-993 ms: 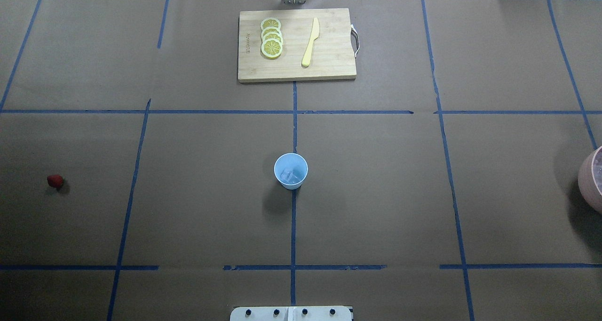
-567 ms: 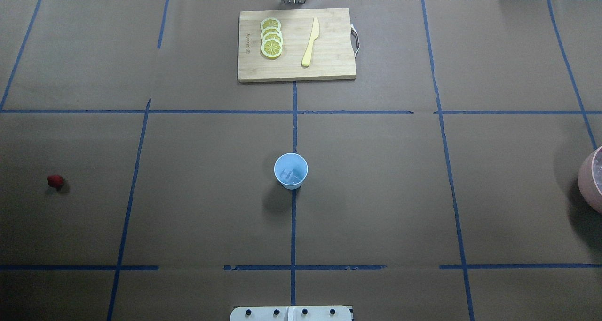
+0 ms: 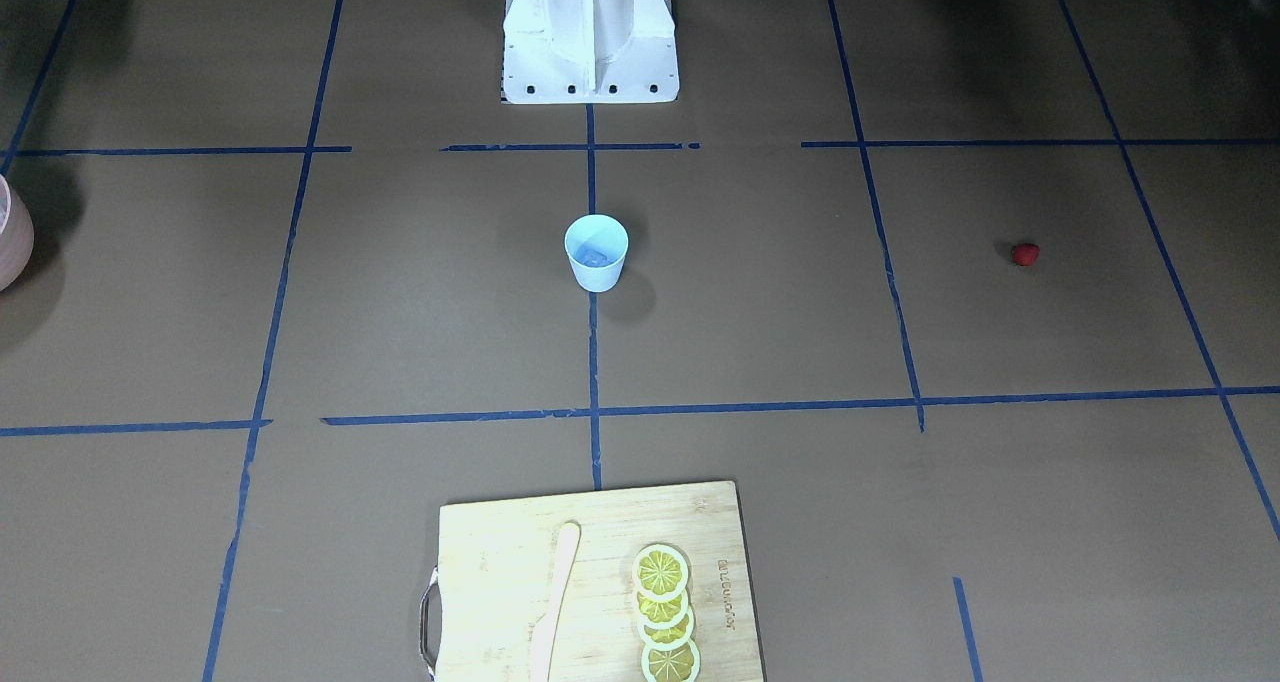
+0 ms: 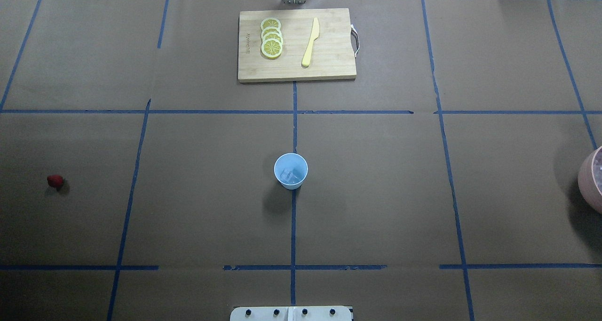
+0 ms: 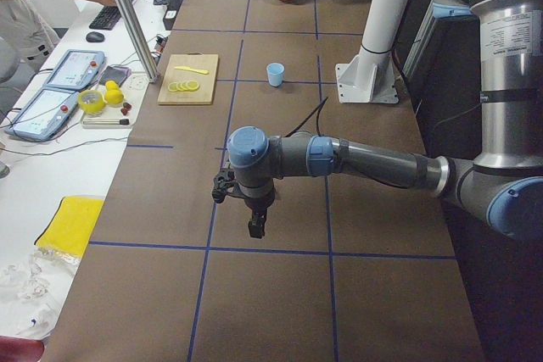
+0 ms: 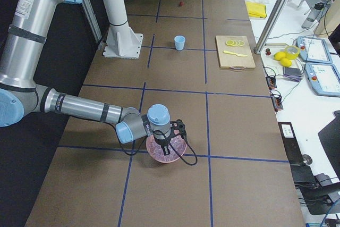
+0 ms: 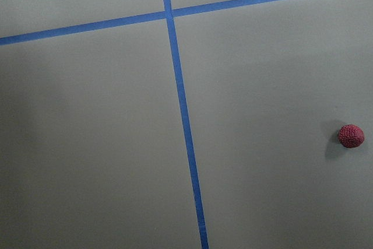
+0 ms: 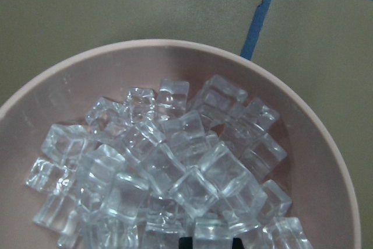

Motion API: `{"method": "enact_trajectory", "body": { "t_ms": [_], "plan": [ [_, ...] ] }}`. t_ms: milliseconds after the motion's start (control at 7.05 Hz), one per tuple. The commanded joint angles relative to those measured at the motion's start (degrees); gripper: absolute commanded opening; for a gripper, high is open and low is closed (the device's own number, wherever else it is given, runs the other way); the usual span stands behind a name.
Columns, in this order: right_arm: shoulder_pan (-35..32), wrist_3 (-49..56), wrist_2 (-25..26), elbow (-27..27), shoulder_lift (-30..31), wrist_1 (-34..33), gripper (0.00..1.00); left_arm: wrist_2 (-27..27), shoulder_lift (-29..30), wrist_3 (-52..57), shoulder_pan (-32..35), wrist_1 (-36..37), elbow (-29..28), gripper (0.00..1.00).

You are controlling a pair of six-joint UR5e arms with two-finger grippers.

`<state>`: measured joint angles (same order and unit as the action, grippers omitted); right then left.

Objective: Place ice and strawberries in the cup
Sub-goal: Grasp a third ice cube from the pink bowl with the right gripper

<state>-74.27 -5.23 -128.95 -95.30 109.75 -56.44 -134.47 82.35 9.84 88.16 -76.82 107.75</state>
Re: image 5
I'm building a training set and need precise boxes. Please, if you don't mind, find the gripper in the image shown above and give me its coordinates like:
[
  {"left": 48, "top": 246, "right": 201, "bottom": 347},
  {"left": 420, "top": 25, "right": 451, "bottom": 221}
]
[{"left": 240, "top": 183, "right": 276, "bottom": 238}]

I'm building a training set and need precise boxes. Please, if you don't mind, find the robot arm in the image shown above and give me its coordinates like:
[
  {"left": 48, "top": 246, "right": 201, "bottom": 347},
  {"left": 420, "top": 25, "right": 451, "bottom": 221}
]
[{"left": 212, "top": 0, "right": 542, "bottom": 241}]

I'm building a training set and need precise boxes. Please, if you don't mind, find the light blue cup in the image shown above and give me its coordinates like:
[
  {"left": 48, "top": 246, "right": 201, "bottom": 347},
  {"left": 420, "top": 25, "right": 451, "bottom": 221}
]
[{"left": 266, "top": 62, "right": 285, "bottom": 87}]

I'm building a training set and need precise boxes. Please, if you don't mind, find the yellow plastic knife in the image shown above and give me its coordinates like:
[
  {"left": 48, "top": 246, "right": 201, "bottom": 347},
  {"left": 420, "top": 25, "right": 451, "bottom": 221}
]
[{"left": 174, "top": 65, "right": 210, "bottom": 75}]

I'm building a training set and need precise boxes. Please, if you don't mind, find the white pillar with base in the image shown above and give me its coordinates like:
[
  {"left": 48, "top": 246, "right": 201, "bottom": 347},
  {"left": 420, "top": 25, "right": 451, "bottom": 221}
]
[{"left": 336, "top": 0, "right": 408, "bottom": 103}]

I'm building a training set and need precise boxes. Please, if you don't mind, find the wooden cutting board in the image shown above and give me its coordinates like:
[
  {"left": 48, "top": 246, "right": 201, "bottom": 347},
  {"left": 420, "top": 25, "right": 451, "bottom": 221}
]
[{"left": 157, "top": 53, "right": 219, "bottom": 105}]

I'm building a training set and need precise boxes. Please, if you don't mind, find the lemon slice four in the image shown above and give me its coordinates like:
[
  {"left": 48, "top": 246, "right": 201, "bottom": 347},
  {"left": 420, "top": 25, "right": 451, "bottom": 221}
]
[{"left": 185, "top": 81, "right": 199, "bottom": 91}]

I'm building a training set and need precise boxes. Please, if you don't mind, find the lemon slice three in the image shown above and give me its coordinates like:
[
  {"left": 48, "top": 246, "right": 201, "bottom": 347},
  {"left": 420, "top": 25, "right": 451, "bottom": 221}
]
[{"left": 179, "top": 81, "right": 199, "bottom": 92}]

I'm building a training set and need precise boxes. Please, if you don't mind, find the lemon slice two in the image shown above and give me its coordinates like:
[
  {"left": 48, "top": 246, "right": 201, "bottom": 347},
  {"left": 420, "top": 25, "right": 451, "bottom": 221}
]
[{"left": 176, "top": 82, "right": 187, "bottom": 92}]

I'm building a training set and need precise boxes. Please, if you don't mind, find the lemon slice one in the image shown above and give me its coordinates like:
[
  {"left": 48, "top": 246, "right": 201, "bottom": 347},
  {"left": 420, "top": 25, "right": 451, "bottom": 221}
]
[{"left": 168, "top": 82, "right": 179, "bottom": 92}]

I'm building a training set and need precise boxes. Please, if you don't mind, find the white tray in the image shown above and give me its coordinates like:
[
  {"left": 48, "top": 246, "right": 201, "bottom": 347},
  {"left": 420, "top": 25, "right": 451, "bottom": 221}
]
[{"left": 80, "top": 72, "right": 148, "bottom": 129}]

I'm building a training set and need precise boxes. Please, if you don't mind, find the black keyboard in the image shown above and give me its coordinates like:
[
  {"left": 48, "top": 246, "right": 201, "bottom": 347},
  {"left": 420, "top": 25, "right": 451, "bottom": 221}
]
[{"left": 89, "top": 6, "right": 121, "bottom": 31}]

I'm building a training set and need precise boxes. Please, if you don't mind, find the yellow cloth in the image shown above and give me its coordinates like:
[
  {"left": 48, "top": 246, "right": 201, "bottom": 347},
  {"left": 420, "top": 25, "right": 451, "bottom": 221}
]
[{"left": 35, "top": 196, "right": 104, "bottom": 258}]

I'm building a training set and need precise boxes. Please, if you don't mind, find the yellow lemon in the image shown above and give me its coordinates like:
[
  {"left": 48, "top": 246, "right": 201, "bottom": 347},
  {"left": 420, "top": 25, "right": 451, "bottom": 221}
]
[
  {"left": 104, "top": 88, "right": 124, "bottom": 105},
  {"left": 105, "top": 80, "right": 120, "bottom": 90}
]

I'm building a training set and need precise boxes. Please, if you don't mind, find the dark purple wallet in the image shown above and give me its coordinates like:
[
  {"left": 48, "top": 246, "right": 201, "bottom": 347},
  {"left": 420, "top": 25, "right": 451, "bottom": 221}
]
[{"left": 98, "top": 65, "right": 132, "bottom": 86}]

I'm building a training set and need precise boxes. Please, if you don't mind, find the black computer mouse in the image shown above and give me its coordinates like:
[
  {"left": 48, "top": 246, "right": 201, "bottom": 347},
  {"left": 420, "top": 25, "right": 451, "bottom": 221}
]
[{"left": 86, "top": 31, "right": 105, "bottom": 43}]

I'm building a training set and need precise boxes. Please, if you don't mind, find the yellow tape roll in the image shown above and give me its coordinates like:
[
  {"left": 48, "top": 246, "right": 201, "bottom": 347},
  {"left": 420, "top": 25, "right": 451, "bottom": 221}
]
[{"left": 77, "top": 90, "right": 106, "bottom": 114}]

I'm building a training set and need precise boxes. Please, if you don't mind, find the clear plastic bag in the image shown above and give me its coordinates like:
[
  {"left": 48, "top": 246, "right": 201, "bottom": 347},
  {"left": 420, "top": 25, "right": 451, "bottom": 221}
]
[{"left": 1, "top": 248, "right": 81, "bottom": 340}]

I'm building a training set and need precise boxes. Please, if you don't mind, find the upper teach pendant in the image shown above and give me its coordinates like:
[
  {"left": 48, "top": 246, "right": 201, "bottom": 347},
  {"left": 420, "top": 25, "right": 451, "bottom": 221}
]
[{"left": 45, "top": 49, "right": 105, "bottom": 91}]

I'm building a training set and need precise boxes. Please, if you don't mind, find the teach pendant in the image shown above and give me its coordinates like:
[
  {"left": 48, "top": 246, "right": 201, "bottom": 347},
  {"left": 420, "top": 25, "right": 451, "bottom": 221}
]
[
  {"left": 45, "top": 49, "right": 105, "bottom": 91},
  {"left": 4, "top": 86, "right": 79, "bottom": 142}
]

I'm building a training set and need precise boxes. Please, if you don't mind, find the lower teach pendant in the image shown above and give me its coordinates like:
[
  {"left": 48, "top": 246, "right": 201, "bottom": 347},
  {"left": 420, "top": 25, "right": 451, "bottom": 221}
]
[{"left": 4, "top": 86, "right": 79, "bottom": 142}]

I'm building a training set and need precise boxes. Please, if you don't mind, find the person at desk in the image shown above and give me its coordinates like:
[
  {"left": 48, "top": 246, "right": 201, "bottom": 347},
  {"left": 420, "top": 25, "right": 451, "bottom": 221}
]
[{"left": 1, "top": 0, "right": 116, "bottom": 72}]

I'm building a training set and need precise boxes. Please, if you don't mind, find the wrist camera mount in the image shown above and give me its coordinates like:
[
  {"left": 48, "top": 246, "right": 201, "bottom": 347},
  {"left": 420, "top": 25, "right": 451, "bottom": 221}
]
[{"left": 211, "top": 168, "right": 244, "bottom": 204}]

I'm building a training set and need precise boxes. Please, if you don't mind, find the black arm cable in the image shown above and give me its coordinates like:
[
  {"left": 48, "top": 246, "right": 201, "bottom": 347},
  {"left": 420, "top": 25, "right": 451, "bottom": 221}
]
[{"left": 286, "top": 97, "right": 331, "bottom": 141}]

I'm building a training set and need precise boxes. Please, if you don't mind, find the aluminium frame post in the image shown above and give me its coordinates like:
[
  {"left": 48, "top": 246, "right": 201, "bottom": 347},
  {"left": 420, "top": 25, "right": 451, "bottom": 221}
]
[{"left": 115, "top": 0, "right": 160, "bottom": 83}]

